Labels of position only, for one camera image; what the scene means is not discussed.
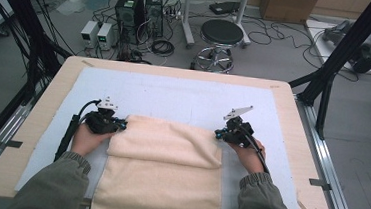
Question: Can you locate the black round stool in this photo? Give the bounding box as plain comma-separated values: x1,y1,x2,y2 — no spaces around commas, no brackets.
193,16,247,76

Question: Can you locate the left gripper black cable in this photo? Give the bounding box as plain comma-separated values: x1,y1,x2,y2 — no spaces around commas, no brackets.
54,96,104,166

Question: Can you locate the grey and black machine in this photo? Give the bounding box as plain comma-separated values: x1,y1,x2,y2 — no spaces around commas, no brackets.
320,17,371,75

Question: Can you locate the white stand leg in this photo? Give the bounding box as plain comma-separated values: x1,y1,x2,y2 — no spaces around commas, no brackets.
177,0,200,50
231,0,255,49

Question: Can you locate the white power supply unit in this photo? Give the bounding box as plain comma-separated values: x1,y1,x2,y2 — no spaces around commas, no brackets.
95,21,120,52
79,19,100,49

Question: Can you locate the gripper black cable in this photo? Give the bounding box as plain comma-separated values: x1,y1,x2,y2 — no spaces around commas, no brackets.
233,123,274,174
54,96,104,166

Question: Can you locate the slim black computer tower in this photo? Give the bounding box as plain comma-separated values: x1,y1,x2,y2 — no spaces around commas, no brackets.
142,0,167,40

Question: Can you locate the white felt mat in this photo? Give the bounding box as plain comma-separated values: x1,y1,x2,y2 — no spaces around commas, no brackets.
14,61,312,209

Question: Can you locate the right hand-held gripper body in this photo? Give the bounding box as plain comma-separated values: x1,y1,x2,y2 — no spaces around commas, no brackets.
219,102,258,150

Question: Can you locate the flat black device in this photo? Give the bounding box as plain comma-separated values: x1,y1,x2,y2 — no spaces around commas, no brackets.
208,0,242,17

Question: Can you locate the person's left hand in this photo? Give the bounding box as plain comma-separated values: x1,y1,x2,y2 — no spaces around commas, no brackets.
69,120,117,160

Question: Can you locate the large black computer tower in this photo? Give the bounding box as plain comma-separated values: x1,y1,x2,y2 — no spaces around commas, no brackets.
111,0,148,46

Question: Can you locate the person's right hand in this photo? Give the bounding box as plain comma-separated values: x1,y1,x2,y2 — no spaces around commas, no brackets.
227,137,268,176

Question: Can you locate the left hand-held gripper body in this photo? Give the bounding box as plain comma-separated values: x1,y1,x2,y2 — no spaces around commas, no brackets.
83,94,125,137

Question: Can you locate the clear plastic sheet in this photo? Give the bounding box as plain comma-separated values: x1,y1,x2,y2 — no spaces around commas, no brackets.
55,0,89,18

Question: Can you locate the black frame post with cables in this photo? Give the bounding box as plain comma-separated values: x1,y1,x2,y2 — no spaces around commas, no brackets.
0,0,77,111

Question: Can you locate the black metal frame strut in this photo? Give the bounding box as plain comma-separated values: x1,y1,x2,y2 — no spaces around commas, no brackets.
283,0,371,144

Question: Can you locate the cream terry towel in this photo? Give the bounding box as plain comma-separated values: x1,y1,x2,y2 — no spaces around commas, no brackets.
90,111,229,209

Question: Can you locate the coiled black cable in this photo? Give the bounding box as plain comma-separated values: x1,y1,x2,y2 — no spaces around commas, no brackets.
149,38,177,59

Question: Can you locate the cardboard box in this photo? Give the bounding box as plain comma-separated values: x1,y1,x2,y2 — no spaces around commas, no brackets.
257,0,320,26

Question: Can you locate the white board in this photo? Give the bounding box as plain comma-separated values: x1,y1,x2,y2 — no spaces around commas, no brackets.
302,17,371,77

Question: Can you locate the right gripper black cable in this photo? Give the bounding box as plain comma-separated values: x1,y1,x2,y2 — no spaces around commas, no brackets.
233,123,274,174

